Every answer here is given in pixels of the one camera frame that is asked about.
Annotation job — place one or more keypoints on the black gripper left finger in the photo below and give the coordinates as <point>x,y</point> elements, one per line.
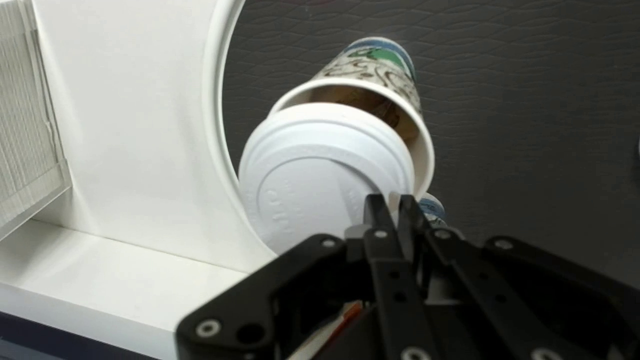
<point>313,300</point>

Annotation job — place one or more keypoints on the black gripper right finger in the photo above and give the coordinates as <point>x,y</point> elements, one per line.
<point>532,306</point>

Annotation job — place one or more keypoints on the white plastic cup lid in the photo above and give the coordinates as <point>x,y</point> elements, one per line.
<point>313,181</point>

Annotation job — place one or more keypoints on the round black tray white rim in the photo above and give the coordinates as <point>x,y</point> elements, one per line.
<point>532,100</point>

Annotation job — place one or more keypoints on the clear napkin holder white napkins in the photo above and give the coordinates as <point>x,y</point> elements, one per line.
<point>27,133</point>

